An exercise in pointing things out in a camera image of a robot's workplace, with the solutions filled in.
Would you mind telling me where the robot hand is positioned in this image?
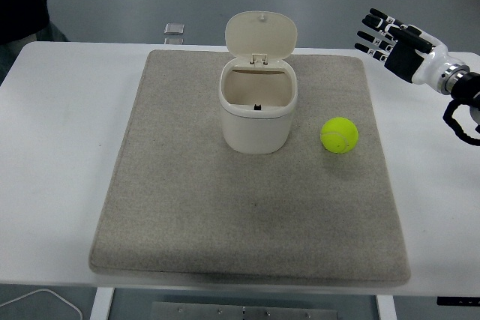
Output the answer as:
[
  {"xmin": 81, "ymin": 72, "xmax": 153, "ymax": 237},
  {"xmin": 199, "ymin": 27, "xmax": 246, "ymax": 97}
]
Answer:
[{"xmin": 355, "ymin": 7, "xmax": 470, "ymax": 86}]

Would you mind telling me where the yellow-green tennis ball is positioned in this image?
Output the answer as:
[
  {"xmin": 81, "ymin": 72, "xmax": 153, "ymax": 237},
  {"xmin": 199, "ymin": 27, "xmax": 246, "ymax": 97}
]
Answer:
[{"xmin": 319, "ymin": 116, "xmax": 359, "ymax": 154}]

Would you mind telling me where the cream lidded plastic bin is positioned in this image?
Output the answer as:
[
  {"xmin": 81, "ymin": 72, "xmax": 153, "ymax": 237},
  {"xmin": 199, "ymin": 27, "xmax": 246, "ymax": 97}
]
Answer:
[{"xmin": 218, "ymin": 11, "xmax": 299, "ymax": 155}]

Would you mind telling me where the beige felt mat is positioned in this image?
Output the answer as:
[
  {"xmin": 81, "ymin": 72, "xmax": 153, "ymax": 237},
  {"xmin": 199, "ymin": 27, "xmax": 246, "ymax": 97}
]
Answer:
[{"xmin": 88, "ymin": 49, "xmax": 412, "ymax": 286}]

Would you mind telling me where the black label strip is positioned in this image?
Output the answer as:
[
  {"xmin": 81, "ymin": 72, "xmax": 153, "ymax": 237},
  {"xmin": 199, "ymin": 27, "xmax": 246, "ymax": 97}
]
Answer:
[{"xmin": 436, "ymin": 297, "xmax": 480, "ymax": 306}]

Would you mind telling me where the white table leg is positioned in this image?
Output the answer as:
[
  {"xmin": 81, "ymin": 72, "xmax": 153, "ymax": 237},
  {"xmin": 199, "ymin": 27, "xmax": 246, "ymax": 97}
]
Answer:
[
  {"xmin": 375, "ymin": 294, "xmax": 397, "ymax": 320},
  {"xmin": 91, "ymin": 287, "xmax": 116, "ymax": 320}
]

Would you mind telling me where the grey metal plate with screws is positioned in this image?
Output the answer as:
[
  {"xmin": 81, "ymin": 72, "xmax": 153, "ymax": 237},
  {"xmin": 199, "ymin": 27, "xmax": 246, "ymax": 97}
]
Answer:
[{"xmin": 151, "ymin": 301, "xmax": 341, "ymax": 320}]

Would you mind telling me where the person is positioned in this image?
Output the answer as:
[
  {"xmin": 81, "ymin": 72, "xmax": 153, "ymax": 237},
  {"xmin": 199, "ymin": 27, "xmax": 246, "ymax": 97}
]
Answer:
[{"xmin": 0, "ymin": 0, "xmax": 71, "ymax": 87}]

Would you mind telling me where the white cable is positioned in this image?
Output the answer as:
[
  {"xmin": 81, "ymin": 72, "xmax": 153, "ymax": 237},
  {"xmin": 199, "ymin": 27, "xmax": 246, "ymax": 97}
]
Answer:
[{"xmin": 0, "ymin": 289, "xmax": 83, "ymax": 320}]

